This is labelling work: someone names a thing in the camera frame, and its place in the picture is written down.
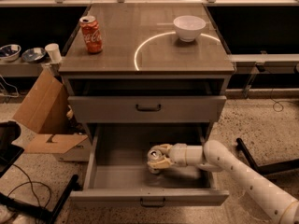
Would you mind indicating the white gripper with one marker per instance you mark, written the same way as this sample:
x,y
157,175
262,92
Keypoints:
x,y
178,154

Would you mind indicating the green white 7up can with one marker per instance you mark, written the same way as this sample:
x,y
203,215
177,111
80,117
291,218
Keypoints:
x,y
154,156

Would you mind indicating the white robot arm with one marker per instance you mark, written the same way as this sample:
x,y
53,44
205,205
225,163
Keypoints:
x,y
214,156

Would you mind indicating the open middle drawer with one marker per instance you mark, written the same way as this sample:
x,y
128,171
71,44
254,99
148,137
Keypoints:
x,y
118,174

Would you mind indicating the grey drawer cabinet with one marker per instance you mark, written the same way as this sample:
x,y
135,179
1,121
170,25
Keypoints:
x,y
143,56

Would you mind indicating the upper grey drawer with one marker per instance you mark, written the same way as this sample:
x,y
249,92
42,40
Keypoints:
x,y
147,109

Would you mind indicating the orange coca-cola can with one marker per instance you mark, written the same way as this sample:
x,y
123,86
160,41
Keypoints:
x,y
91,34

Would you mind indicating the brown cardboard box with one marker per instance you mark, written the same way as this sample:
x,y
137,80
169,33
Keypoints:
x,y
44,112

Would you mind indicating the white bowl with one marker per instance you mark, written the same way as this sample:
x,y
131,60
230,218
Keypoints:
x,y
188,27

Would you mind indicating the black stand leg left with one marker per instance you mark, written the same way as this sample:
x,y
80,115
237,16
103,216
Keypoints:
x,y
38,211

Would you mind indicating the white paper cup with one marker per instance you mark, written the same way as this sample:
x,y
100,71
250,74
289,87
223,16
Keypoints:
x,y
53,50

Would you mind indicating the black chair seat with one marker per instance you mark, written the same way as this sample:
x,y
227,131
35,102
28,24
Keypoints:
x,y
9,132

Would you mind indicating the blue patterned bowl right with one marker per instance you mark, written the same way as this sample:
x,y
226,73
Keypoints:
x,y
34,55

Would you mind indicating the blue patterned bowl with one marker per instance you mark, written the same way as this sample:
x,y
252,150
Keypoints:
x,y
10,53
34,55

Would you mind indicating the blue patterned bowl left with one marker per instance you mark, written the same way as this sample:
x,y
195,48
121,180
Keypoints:
x,y
10,53

